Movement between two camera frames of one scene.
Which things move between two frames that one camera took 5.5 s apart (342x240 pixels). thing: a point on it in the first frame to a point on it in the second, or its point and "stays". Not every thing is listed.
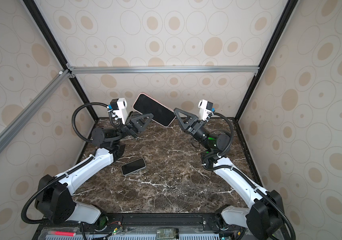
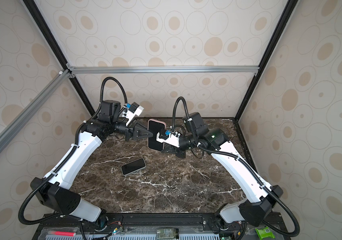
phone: [162, 114] to [155, 127]
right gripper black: [192, 126] to [179, 155]
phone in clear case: [133, 166] stays
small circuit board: [167, 234] stays
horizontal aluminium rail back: [99, 70] stays
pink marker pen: [62, 233] stays
